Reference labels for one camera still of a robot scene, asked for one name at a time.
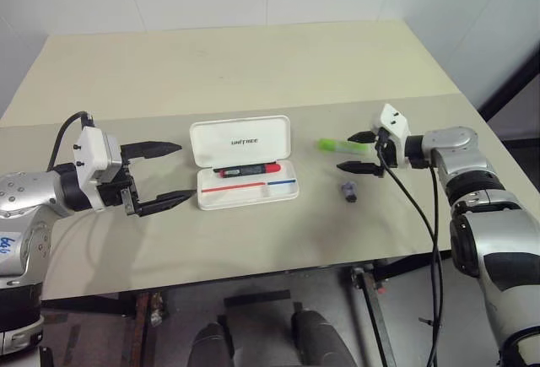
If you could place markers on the white plastic pencil case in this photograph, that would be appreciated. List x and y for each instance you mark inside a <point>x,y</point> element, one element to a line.
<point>240,141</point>

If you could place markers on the dark rounded shape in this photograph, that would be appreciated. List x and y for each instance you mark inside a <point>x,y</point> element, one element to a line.
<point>213,348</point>
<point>320,341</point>

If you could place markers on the rusty metal table leg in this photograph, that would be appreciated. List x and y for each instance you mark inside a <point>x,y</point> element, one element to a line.
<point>141,333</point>

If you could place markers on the grey-beige table sheet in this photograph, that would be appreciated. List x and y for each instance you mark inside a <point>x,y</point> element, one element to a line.
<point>253,240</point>

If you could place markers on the small dark purple eraser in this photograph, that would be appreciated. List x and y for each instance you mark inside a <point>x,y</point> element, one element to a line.
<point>349,192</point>

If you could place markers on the black table frame crossbar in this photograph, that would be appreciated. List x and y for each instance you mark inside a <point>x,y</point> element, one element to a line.
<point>93,304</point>

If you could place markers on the black metal table leg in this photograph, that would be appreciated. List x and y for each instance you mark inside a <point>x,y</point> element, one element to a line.
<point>375,312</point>

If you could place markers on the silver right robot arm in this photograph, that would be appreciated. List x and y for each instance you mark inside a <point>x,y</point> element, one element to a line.
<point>457,143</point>

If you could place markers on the green highlighter marker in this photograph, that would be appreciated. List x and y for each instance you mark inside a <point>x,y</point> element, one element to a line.
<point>337,145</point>

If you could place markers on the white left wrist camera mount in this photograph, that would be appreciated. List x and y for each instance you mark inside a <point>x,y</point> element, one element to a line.
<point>90,147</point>

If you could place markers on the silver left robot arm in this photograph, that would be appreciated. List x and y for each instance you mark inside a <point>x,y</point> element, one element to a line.
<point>25,190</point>

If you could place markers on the black metal frame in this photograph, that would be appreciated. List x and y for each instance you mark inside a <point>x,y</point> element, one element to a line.
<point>512,84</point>

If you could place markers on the red marker with black cap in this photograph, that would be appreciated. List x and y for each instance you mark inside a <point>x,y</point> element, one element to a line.
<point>253,170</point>

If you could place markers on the flat black bar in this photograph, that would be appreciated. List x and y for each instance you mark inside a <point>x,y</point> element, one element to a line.
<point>257,298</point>

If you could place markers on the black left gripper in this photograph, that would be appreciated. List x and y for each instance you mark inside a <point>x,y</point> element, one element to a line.
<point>113,193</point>

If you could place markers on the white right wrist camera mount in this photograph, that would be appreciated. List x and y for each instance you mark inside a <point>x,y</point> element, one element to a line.
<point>393,124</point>

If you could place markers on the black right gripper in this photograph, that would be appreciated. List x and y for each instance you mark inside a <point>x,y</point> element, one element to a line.
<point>393,155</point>

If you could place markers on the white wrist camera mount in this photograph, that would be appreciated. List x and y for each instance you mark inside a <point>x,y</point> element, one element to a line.
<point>393,124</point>
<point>90,147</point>

